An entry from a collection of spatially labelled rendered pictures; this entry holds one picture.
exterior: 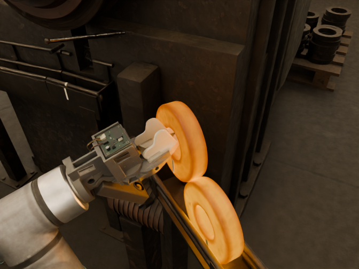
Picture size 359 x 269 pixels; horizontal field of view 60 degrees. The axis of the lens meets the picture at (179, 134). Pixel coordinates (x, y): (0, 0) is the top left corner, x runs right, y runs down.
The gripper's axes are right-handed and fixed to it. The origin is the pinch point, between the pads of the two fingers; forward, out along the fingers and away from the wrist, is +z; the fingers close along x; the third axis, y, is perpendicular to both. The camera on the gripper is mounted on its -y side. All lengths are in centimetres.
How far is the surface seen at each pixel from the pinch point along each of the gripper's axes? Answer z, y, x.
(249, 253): -0.9, -12.0, -21.0
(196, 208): -4.3, -9.3, -9.7
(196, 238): -7.1, -11.0, -13.9
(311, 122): 94, -112, 55
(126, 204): -17.6, -28.5, 13.8
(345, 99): 132, -123, 63
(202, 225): -4.8, -12.4, -11.7
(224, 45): 22.9, -1.3, 18.8
